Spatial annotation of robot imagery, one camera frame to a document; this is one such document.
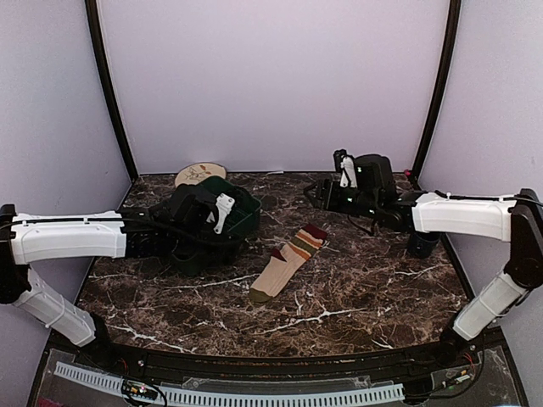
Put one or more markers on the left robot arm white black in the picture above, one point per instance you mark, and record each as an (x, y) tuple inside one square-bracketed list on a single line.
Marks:
[(116, 234)]

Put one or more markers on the small circuit board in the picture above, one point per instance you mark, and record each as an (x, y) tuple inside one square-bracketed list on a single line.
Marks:
[(138, 391)]

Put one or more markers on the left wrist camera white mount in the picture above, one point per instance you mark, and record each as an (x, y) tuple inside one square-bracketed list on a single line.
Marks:
[(222, 210)]

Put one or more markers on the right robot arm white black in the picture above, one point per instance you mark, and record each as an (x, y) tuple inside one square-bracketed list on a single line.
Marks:
[(366, 188)]

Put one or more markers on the dark blue mug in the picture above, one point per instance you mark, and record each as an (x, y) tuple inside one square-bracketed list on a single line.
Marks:
[(421, 244)]

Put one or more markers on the right black frame post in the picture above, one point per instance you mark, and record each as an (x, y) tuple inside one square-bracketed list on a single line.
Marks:
[(445, 60)]

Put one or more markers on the black front table rail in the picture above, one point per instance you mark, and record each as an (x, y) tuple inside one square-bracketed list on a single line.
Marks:
[(410, 362)]

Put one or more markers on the green divided organizer tray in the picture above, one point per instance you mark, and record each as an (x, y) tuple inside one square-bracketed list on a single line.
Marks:
[(242, 212)]

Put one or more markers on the beige striped sock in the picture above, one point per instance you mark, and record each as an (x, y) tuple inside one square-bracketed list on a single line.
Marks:
[(285, 261)]

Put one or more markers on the left black frame post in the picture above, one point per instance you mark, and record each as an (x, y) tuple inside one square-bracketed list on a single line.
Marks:
[(104, 75)]

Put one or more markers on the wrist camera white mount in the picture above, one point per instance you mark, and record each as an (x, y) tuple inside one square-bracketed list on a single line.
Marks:
[(222, 210), (344, 164)]

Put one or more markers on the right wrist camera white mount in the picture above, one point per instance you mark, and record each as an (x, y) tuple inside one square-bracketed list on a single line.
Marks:
[(344, 164)]

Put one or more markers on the beige floral plate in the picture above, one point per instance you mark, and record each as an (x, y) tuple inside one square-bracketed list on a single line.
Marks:
[(195, 173)]

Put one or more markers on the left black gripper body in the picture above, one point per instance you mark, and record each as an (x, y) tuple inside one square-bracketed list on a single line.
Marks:
[(222, 253)]

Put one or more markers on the black frame post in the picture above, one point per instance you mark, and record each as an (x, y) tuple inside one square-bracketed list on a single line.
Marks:
[(445, 60), (104, 75)]

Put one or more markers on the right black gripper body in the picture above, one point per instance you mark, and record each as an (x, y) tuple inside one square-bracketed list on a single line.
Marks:
[(364, 204)]

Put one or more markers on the white slotted cable duct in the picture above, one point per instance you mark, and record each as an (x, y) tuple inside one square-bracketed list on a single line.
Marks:
[(204, 392)]

